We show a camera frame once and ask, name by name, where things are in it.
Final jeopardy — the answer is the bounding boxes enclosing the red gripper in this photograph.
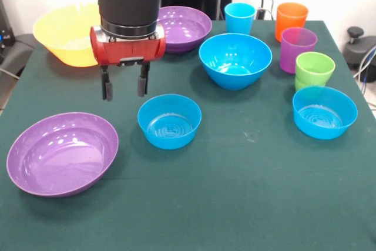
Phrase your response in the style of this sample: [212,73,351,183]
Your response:
[89,25,167,102]

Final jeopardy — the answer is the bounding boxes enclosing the small blue bowl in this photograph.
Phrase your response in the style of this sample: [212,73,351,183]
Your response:
[137,93,203,150]
[292,86,359,140]

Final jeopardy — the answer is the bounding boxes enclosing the purple bowl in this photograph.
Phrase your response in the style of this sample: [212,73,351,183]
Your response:
[155,5,213,54]
[6,112,119,198]

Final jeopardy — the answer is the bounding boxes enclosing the yellow bowl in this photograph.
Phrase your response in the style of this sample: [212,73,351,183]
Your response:
[32,3,102,68]

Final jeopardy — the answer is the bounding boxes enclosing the dark green tablecloth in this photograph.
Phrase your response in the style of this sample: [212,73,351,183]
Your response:
[0,20,376,251]

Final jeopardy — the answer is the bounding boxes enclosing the large deep blue bowl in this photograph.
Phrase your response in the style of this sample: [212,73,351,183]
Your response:
[199,32,273,91]

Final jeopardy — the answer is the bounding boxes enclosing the blue cup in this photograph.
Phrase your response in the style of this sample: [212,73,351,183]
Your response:
[224,2,256,36]

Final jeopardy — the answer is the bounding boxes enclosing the black electronic device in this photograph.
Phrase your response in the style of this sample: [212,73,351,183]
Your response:
[0,0,16,48]

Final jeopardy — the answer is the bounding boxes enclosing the black power strip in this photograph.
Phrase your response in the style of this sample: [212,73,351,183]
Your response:
[256,7,276,20]

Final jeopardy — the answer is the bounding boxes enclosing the purple cup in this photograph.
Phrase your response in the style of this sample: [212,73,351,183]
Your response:
[279,26,318,75]

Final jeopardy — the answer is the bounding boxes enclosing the green cup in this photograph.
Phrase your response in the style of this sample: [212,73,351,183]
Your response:
[295,52,336,87]
[294,76,309,92]

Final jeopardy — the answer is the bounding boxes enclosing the orange cup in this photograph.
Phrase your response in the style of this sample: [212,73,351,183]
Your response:
[275,2,310,43]

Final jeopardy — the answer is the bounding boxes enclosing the black knobbed equipment base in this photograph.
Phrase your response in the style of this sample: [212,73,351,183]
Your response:
[343,26,376,66]

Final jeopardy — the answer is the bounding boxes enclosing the white cable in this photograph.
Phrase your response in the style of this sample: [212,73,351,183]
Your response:
[353,65,376,80]
[0,67,20,81]

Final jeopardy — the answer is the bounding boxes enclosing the blue cable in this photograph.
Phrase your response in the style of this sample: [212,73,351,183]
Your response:
[358,45,376,93]

